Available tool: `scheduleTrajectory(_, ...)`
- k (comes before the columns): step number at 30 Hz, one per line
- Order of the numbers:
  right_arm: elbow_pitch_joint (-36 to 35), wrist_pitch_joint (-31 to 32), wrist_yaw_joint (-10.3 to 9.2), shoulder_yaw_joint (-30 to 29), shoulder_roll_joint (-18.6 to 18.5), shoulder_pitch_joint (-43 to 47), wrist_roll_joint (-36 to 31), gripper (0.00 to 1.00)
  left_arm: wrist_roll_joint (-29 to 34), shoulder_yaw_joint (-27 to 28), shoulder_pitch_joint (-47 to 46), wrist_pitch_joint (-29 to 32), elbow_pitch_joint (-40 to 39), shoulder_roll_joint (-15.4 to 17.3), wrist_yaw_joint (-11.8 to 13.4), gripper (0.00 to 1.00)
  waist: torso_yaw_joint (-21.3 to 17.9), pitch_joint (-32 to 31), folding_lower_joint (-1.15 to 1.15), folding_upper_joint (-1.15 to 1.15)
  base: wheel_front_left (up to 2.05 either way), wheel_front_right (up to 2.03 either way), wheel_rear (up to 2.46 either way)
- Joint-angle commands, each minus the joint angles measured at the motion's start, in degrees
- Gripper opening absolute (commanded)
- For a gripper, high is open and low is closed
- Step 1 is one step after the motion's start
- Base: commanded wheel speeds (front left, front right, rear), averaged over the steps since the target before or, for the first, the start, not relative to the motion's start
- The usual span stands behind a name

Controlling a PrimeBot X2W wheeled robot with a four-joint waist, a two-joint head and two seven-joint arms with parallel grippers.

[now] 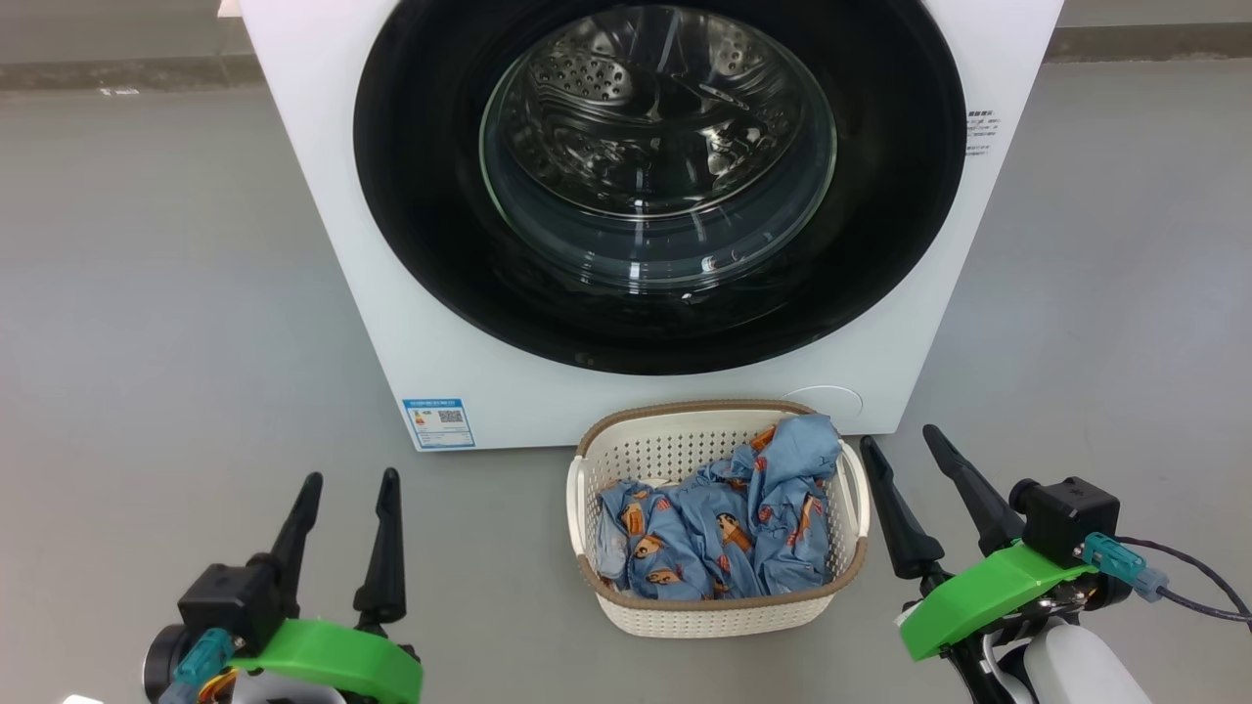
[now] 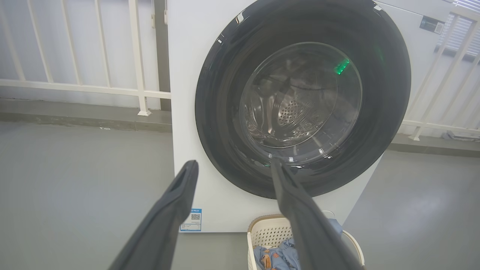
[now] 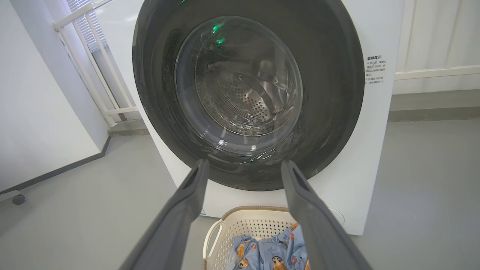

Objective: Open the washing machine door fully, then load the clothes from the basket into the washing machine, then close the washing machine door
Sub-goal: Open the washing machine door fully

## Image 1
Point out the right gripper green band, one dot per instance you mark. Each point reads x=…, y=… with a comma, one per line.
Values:
x=988, y=596

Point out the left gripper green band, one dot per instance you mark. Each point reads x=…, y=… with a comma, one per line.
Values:
x=333, y=660

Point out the blue garment with orange print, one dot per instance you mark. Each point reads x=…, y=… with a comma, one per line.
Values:
x=773, y=489

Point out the black round glass washer door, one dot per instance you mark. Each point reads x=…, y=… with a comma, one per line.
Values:
x=421, y=244

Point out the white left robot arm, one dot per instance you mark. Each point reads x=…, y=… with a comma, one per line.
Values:
x=284, y=696

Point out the cream perforated laundry basket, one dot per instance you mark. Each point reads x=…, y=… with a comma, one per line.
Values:
x=719, y=618

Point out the white front-load washing machine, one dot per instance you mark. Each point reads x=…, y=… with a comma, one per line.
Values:
x=323, y=293

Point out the blue energy label sticker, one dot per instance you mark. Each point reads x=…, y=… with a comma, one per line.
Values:
x=438, y=422

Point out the round drain filter cover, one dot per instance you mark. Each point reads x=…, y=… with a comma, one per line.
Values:
x=831, y=399

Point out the stainless steel washer drum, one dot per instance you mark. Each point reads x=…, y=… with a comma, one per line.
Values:
x=587, y=88

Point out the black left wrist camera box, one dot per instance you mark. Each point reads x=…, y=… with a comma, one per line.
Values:
x=230, y=601

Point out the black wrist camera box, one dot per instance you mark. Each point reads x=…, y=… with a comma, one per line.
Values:
x=230, y=601
x=1071, y=513

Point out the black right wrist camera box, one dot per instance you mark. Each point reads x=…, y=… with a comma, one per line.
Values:
x=1071, y=513

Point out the teal left camera plug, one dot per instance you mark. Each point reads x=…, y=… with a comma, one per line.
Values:
x=201, y=660

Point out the teal camera plug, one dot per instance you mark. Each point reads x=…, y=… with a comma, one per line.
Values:
x=1115, y=559
x=201, y=660

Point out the teal right camera plug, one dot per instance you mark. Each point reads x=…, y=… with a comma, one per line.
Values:
x=1115, y=559

